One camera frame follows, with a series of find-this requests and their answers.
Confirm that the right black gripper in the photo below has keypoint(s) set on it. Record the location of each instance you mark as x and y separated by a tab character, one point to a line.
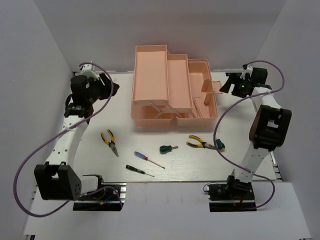
234	79

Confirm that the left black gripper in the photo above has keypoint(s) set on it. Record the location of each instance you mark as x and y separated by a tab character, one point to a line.
107	89

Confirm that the black precision screwdriver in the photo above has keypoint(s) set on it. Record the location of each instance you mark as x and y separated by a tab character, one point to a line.
134	169

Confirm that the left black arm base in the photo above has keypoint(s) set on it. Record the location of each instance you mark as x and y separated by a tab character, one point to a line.
97	195

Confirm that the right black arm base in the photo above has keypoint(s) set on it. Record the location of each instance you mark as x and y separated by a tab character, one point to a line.
231	196

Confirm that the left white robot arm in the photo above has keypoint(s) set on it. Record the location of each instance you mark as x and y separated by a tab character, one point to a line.
56	179

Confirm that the yellow pliers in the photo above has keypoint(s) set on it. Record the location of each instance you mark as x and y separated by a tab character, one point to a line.
111	143
201	143

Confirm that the stubby green screwdriver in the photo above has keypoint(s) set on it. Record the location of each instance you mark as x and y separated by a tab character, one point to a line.
164	149

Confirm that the yellow pliers right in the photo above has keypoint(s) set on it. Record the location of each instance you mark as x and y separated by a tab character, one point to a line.
201	143

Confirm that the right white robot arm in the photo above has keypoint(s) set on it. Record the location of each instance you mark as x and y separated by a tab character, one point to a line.
269	128

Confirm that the yellow pliers left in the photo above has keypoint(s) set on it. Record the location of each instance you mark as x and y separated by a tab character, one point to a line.
111	143

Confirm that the green orange screwdriver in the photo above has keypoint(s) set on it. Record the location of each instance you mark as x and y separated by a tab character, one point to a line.
218	144

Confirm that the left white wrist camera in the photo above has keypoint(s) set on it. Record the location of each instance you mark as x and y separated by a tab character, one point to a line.
88	70

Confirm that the blue handled screwdriver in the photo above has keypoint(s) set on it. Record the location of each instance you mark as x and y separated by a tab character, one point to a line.
143	157

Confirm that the pink plastic toolbox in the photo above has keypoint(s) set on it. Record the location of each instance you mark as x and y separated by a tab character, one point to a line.
172	90

